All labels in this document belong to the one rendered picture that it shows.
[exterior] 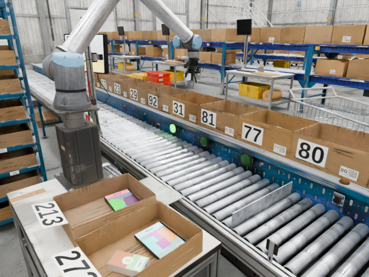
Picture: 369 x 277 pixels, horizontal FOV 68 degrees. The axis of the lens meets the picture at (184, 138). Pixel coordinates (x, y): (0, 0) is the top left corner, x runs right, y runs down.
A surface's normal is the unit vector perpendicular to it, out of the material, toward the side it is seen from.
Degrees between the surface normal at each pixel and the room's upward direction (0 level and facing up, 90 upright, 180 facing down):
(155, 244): 0
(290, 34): 90
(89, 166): 90
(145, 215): 89
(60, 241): 0
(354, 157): 90
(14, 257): 0
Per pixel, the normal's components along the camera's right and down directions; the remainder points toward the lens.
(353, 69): -0.82, 0.20
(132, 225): 0.68, 0.24
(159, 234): 0.00, -0.94
